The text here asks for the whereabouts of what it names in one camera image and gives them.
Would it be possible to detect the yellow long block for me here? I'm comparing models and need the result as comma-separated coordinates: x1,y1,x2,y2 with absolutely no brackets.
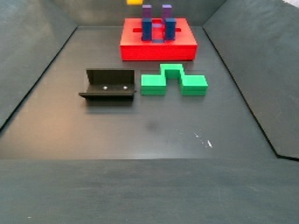
125,0,144,5

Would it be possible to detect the red board with slots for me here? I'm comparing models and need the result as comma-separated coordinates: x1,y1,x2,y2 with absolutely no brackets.
119,18,199,61

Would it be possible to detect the green zigzag block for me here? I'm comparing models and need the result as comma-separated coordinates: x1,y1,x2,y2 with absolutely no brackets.
140,64,210,96

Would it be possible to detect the dark blue U block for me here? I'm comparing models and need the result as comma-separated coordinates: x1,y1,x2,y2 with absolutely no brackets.
141,18,176,43

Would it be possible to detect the purple U block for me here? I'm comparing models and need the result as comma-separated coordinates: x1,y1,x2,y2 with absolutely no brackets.
143,4,173,19

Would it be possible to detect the black bracket holder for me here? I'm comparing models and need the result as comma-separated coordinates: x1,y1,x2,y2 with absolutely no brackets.
79,68,136,99

